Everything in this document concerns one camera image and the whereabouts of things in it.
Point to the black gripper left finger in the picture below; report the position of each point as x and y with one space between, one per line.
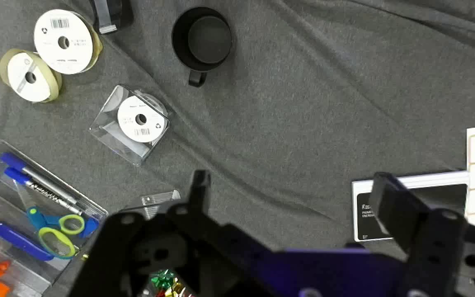
201 190

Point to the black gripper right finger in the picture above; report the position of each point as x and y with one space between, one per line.
400 211

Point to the white ribbon spool in box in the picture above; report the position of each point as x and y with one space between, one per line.
151 129

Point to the colourful toy pile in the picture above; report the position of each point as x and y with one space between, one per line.
166 282

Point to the gray tablecloth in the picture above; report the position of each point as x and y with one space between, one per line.
305 109

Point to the blue green scissors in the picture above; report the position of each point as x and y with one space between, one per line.
41 218

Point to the large white ribbon spool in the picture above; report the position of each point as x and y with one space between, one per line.
77 56

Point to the blue pen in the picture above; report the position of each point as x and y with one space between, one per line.
18 177
16 160

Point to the thick blue marker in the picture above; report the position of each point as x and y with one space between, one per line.
18 241

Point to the black tape dispenser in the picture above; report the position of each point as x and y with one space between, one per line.
121 10

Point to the small cream ribbon spool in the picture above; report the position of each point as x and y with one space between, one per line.
21 66

